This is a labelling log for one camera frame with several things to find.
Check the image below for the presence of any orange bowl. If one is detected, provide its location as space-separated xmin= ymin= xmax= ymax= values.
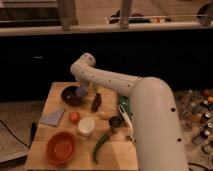
xmin=45 ymin=131 xmax=76 ymax=166

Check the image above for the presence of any green tray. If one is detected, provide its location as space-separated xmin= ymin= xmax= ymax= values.
xmin=119 ymin=96 xmax=131 ymax=115

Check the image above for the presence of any small yellow garlic toy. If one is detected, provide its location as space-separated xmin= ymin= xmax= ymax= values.
xmin=99 ymin=112 xmax=108 ymax=120

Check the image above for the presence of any spice bottle rack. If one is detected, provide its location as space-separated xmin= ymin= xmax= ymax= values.
xmin=177 ymin=90 xmax=213 ymax=148

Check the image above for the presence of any blue sponge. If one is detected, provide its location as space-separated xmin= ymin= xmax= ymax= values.
xmin=76 ymin=86 xmax=88 ymax=97

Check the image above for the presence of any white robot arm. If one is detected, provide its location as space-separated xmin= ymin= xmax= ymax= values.
xmin=70 ymin=53 xmax=189 ymax=171

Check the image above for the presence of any red tomato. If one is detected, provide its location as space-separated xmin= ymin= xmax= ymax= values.
xmin=68 ymin=112 xmax=80 ymax=124

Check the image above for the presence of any black cable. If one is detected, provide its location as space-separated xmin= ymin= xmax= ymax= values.
xmin=0 ymin=119 xmax=38 ymax=150

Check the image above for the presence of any grey blue cloth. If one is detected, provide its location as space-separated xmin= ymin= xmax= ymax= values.
xmin=39 ymin=108 xmax=65 ymax=127

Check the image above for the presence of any small dark metal cup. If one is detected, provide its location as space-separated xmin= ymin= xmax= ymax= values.
xmin=109 ymin=116 xmax=123 ymax=134

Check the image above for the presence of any dark brown pinecone toy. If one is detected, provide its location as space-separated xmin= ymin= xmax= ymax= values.
xmin=91 ymin=93 xmax=102 ymax=112

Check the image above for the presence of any pale green vegetable toy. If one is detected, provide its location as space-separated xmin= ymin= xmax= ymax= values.
xmin=88 ymin=83 xmax=98 ymax=94

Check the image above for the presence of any white cup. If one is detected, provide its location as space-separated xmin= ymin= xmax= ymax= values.
xmin=78 ymin=117 xmax=95 ymax=136

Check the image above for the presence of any dark purple bowl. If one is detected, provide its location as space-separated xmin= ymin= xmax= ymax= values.
xmin=61 ymin=86 xmax=82 ymax=106

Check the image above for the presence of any white handled tool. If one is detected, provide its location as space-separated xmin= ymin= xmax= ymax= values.
xmin=118 ymin=105 xmax=135 ymax=143

